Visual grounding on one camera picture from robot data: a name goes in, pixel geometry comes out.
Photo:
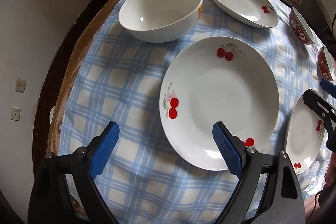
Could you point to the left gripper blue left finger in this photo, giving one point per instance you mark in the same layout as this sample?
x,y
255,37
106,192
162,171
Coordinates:
x,y
50,200

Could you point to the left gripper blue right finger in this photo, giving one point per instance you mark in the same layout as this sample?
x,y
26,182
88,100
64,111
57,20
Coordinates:
x,y
281,200

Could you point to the large cherry plate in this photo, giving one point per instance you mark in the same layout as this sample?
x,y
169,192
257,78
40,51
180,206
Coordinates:
x,y
304,135

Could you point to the red patterned bowl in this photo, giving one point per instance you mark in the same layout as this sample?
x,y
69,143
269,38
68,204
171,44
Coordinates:
x,y
300,27
325,64

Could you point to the small cherry plate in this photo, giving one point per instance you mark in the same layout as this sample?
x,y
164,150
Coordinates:
x,y
217,79

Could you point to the white bowl with cat print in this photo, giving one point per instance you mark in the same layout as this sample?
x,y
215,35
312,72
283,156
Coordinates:
x,y
159,21

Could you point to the person's right hand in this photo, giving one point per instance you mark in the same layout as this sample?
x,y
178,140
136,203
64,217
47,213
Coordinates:
x,y
331,170

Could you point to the blue plaid tablecloth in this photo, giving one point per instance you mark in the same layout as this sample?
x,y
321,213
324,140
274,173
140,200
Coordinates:
x,y
145,180

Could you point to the wall socket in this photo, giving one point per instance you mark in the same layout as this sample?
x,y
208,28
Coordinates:
x,y
20,85

